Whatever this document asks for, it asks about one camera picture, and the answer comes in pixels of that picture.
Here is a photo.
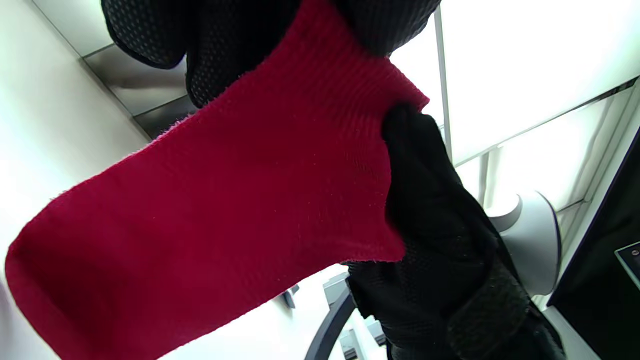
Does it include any person's left hand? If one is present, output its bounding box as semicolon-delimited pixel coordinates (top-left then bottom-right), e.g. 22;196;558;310
101;0;566;360

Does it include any red sock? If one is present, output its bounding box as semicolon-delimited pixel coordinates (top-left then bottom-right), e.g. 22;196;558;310
4;0;431;360

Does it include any white rounded object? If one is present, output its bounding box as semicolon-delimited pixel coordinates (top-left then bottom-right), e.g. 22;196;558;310
484;190;563;297

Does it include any clear plastic divided organizer box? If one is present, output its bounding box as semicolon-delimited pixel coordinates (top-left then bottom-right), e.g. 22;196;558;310
30;0;199;141

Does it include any dark window frame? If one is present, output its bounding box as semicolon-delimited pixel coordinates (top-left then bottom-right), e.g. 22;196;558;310
547;77;640;360

